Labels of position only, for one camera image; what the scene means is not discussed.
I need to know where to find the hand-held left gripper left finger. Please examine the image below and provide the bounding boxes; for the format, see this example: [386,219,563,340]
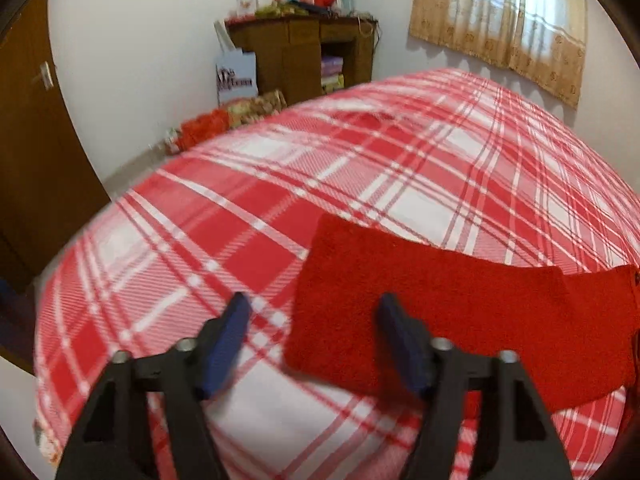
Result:
[55,291,252,480]

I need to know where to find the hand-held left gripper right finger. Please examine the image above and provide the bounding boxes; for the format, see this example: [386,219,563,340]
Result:
[376,292,576,480]

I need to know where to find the small red knitted garment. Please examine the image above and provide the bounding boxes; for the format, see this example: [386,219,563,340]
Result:
[282,211,640,413]

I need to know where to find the red white plaid blanket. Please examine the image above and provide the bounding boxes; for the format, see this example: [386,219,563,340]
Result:
[32,67,640,480]

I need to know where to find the red fluffy bundle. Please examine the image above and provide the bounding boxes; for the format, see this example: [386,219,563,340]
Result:
[180,109,230,151]

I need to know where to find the floral wrapped package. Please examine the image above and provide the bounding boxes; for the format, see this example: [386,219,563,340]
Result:
[225,90,287,128]

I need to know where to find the white blue paper bag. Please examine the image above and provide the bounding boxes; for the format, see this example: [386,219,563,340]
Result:
[214,19,259,108]

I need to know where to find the brown wooden door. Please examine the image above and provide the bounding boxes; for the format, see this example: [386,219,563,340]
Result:
[0,0,113,376]

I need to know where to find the dark wooden cabinet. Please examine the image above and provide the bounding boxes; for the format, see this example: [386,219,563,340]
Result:
[225,14,378,106]

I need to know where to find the beige patterned curtain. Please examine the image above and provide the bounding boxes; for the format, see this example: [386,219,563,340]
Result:
[408,0,588,110]

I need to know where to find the pile of colourful clutter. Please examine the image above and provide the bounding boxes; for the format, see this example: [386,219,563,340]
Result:
[255,0,372,20]

